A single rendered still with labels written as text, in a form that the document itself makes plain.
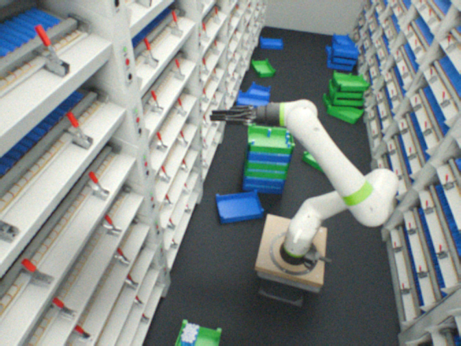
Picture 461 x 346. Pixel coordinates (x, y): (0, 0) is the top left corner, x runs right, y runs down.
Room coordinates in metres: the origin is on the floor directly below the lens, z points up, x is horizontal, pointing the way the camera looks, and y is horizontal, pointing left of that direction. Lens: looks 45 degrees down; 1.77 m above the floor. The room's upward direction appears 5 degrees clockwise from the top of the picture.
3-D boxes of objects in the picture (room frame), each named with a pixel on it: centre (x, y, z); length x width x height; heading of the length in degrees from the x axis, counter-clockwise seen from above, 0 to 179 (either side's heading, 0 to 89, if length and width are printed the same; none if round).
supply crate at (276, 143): (1.69, -0.25, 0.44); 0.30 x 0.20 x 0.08; 90
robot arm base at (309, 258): (0.88, -0.41, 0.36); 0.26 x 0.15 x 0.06; 69
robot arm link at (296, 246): (0.91, -0.37, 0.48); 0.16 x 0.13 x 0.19; 150
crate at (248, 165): (1.69, -0.25, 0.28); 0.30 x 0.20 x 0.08; 90
